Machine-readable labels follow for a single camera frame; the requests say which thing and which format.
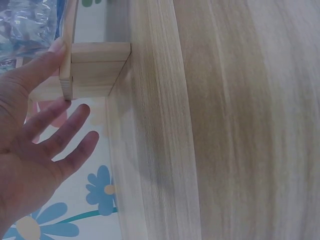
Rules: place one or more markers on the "clear crumpled plastic bag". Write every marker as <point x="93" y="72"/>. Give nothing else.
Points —
<point x="25" y="25"/>

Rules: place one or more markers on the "person's left hand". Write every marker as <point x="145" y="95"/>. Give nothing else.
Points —
<point x="22" y="155"/>

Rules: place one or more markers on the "person's left thumb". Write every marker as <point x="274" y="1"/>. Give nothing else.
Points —
<point x="50" y="57"/>

